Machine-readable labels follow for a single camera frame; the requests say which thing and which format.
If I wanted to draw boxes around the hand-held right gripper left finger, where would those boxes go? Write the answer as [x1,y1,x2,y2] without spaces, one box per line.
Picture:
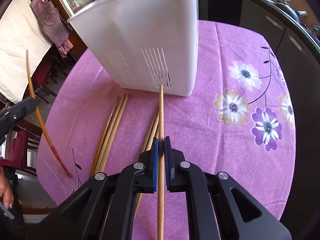
[27,137,160,240]

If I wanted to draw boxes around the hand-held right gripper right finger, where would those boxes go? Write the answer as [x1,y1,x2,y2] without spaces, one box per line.
[164,136,292,240]

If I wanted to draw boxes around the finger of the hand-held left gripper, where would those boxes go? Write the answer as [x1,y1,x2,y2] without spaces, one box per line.
[0,96,38,137]

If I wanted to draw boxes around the light bamboo chopstick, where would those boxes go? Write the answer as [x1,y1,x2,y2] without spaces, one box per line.
[157,84,164,240]
[95,94,126,174]
[89,95,121,178]
[100,93,130,173]
[134,107,160,220]
[146,121,160,152]

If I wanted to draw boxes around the brown chopstick with red band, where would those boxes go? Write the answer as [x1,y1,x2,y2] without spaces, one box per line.
[26,49,73,178]

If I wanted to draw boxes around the white plastic utensil holder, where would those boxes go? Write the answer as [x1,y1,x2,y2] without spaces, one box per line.
[67,0,200,97]

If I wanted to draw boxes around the person's left hand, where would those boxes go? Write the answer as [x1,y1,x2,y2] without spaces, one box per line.
[0,166,14,209]

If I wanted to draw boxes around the red cushioned wooden chair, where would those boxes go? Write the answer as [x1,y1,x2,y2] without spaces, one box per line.
[5,119,42,178]

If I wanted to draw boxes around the dark wooden chair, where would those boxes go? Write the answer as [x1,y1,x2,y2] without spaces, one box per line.
[35,52,75,104]

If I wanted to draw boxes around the white hanging cloth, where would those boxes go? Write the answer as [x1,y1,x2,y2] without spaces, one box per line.
[0,0,54,104]

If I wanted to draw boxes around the purple checkered apron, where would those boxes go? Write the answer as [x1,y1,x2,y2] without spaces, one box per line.
[30,0,74,58]

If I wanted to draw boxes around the green base cabinets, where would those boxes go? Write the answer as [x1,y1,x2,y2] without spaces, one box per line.
[199,0,320,230]

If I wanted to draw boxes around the dark kitchen countertop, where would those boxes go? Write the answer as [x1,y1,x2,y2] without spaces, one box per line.
[205,0,320,65]

